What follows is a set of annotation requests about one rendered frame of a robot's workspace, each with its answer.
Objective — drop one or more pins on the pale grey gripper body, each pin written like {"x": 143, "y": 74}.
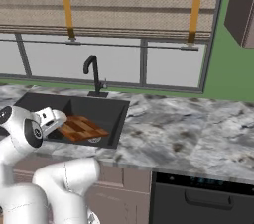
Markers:
{"x": 58, "y": 118}

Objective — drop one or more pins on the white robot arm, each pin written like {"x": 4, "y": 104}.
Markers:
{"x": 20, "y": 198}

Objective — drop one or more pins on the brown wooden cutting board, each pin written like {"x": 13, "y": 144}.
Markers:
{"x": 82, "y": 129}

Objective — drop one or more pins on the black sink basin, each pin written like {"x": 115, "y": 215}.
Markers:
{"x": 99, "y": 110}

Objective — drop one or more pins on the brown cabinet door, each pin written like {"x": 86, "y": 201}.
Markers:
{"x": 122, "y": 208}

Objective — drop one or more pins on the black tap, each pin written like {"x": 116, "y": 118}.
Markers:
{"x": 96, "y": 79}

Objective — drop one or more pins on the grey framed window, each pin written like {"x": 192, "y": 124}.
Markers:
{"x": 115, "y": 61}

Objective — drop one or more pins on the thin grey blind rod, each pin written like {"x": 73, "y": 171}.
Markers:
{"x": 109, "y": 44}

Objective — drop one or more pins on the brown drawer front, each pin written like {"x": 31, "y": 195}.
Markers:
{"x": 132, "y": 179}

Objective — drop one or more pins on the beige woven window blind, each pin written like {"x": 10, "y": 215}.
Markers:
{"x": 132, "y": 0}

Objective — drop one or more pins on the black dishwasher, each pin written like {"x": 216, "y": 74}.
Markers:
{"x": 201, "y": 208}

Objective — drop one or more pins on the dark brown wall cabinet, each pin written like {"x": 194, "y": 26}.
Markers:
{"x": 239, "y": 6}

